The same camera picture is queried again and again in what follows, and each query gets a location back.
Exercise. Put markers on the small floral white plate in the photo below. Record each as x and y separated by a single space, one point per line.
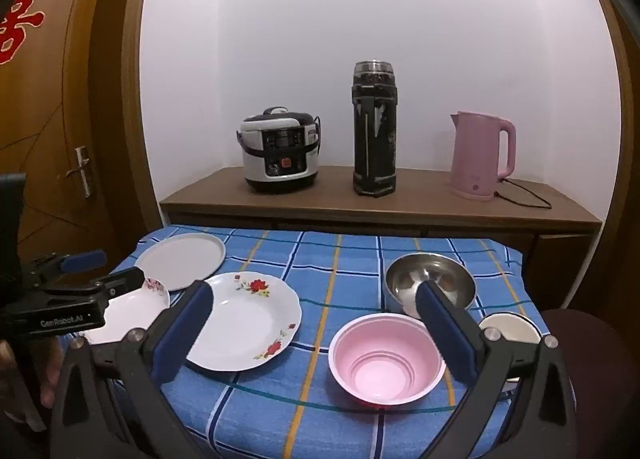
130 311

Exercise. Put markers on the brown wooden door frame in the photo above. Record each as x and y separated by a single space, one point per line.
132 89

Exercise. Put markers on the large floral white plate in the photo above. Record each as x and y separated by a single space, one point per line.
250 324

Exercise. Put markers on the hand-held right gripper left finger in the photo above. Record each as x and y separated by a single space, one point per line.
182 334

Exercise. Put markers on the grey round plate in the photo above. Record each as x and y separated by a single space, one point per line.
185 256

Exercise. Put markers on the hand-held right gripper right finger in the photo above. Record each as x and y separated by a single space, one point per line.
447 334

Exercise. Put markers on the red paper door decoration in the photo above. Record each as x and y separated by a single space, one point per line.
20 14

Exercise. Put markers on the cream enamel bowl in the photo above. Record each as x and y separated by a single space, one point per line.
385 364

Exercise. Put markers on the brown wooden cabinet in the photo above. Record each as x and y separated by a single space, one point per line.
425 199

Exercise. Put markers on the person's left hand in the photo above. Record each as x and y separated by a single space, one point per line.
50 369

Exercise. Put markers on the blue plaid tablecloth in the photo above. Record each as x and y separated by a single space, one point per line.
320 269

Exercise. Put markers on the brown wooden door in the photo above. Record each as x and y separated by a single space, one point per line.
75 64

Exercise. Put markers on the white rice cooker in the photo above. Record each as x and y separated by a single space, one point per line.
280 149

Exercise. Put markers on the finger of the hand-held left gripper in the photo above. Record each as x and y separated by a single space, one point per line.
82 261
120 281

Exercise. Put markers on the white enamel bowl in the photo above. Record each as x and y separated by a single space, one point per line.
510 326

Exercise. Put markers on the pink electric kettle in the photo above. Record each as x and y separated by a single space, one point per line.
475 159

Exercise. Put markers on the stainless steel bowl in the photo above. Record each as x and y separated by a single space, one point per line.
415 279

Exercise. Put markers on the black thermos flask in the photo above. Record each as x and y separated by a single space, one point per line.
375 139

